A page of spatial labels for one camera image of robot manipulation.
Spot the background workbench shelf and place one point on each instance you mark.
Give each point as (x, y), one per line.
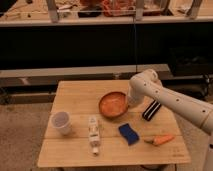
(14, 13)

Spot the blue sponge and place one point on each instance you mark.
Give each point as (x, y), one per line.
(129, 134)

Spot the orange carrot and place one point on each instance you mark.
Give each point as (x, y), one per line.
(159, 140)

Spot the wooden table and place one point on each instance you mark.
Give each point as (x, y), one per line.
(80, 99)

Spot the grey metal rail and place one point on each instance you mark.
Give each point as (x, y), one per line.
(51, 76)

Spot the white paper cup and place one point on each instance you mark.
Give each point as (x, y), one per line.
(61, 122)

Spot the black white striped block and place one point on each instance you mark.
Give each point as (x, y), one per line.
(151, 110)

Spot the orange ceramic bowl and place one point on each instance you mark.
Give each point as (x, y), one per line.
(113, 104)

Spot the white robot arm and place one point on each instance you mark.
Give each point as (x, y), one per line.
(197, 112)

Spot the white plastic bottle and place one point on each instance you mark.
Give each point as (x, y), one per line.
(94, 134)

